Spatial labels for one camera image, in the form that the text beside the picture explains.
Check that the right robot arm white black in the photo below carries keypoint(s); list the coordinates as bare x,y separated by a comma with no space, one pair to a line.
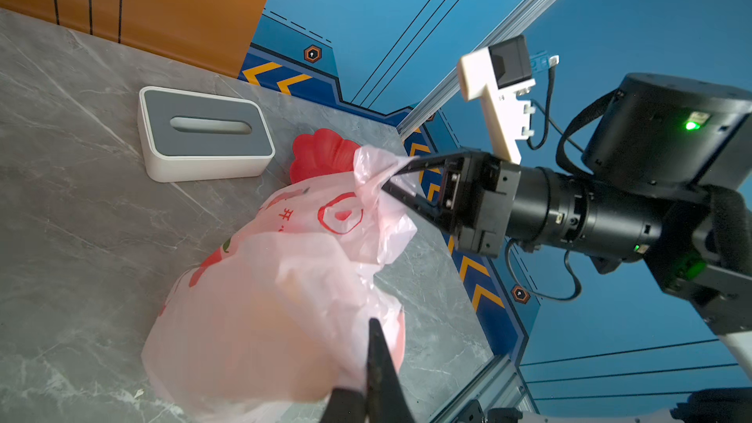
658,182

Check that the red flower-shaped plate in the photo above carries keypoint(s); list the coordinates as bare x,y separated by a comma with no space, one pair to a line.
321,153

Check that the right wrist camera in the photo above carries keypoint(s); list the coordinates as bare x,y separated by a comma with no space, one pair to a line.
498,76

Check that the white grey tissue box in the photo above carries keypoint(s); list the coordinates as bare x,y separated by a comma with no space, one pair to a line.
193,136

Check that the aluminium front rail frame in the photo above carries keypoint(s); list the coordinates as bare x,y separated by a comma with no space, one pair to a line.
498,385

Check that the pink printed plastic bag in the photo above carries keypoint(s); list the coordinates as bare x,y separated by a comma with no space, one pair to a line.
279,313

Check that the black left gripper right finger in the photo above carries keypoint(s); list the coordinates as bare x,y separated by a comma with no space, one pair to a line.
385,401

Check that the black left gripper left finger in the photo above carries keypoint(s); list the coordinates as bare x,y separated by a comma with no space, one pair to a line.
345,406

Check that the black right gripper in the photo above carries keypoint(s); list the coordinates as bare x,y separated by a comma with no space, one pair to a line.
485,201

